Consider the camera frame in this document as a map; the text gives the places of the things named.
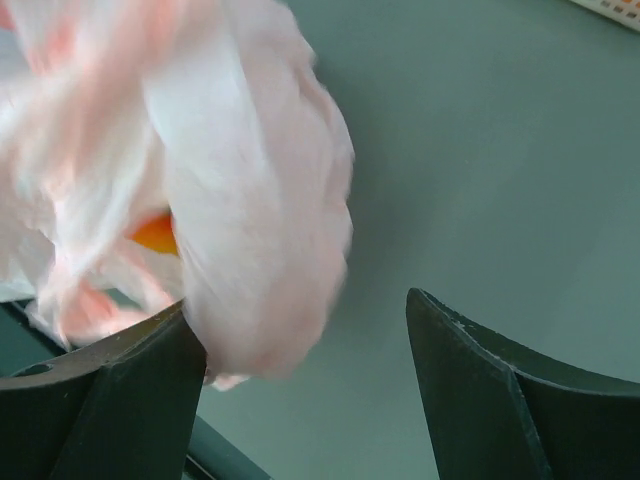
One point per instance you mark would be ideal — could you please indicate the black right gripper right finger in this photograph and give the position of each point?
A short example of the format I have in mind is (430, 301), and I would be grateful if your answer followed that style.
(496, 409)

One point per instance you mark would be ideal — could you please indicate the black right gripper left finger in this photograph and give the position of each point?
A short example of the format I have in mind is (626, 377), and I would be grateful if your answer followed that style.
(120, 408)

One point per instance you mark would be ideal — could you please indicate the orange yellow fruit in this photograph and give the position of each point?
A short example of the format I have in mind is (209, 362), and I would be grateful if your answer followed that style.
(156, 234)

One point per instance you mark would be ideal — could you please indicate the pink plastic bag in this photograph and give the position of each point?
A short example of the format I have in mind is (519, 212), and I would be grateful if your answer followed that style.
(115, 111)

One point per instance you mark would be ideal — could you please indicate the white left fruit basket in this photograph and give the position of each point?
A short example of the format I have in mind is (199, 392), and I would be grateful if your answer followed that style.
(623, 12)

